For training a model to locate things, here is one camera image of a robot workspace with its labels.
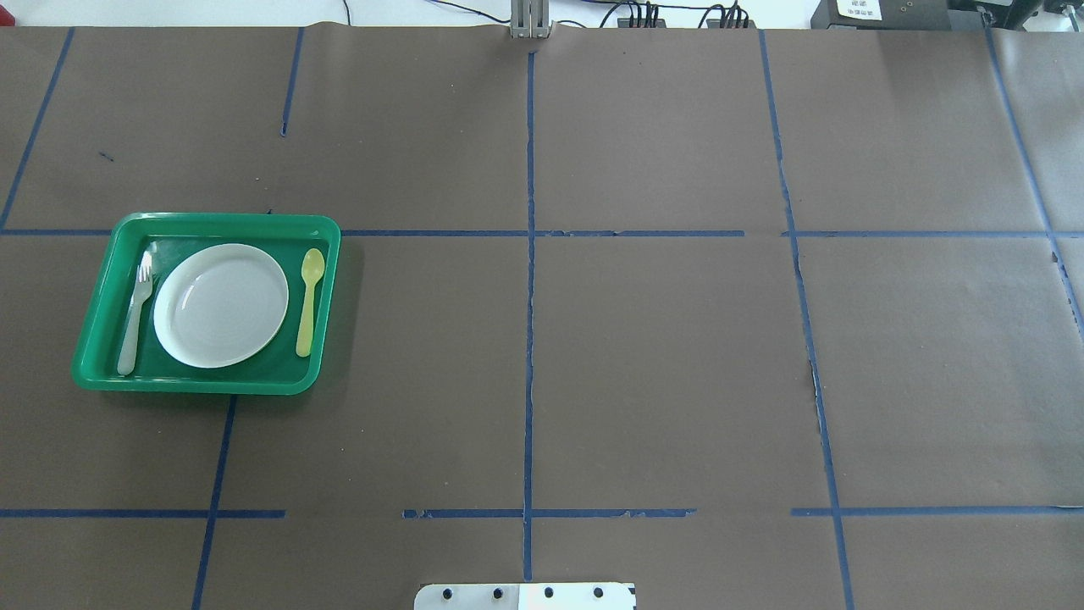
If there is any clear plastic fork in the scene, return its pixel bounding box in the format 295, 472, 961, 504
116, 248, 154, 377

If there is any brown paper table cover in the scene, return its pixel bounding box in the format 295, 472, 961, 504
3, 24, 1081, 609

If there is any yellow plastic spoon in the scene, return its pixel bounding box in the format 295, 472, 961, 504
295, 248, 326, 356

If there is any white round plate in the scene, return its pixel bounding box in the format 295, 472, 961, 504
152, 243, 291, 369

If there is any green plastic tray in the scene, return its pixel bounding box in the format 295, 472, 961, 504
70, 213, 341, 397

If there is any black desktop box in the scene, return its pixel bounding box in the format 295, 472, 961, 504
810, 1, 951, 31

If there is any aluminium frame post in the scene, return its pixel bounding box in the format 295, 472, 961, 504
509, 0, 553, 39

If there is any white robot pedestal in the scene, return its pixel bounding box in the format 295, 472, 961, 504
413, 582, 638, 609

